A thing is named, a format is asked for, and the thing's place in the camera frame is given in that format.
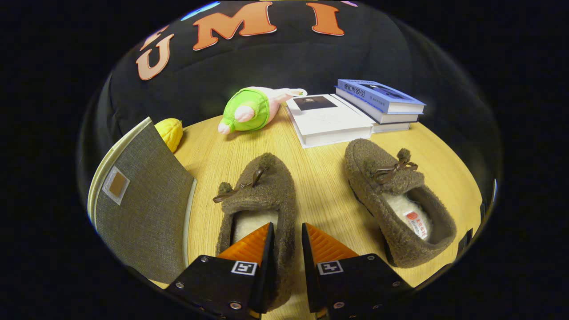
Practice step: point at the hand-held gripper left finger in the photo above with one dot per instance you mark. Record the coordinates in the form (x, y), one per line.
(266, 275)

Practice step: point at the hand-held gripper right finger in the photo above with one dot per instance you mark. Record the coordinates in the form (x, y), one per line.
(309, 275)

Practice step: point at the brown fuzzy shoe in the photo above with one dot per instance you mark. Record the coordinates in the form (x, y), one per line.
(369, 155)
(271, 186)

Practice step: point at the grey fabric storage box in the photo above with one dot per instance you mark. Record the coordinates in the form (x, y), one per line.
(146, 213)

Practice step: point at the white book with portrait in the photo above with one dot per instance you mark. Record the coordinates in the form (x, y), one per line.
(329, 120)

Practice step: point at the green and pink plush toy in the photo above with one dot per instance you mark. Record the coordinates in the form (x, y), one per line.
(249, 111)

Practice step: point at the book with blue spine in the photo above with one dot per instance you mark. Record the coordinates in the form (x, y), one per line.
(391, 127)

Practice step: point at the yellow plush toy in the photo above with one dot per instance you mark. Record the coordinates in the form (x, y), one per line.
(171, 131)

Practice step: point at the blue book with figure cover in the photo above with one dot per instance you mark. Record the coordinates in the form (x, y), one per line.
(382, 95)

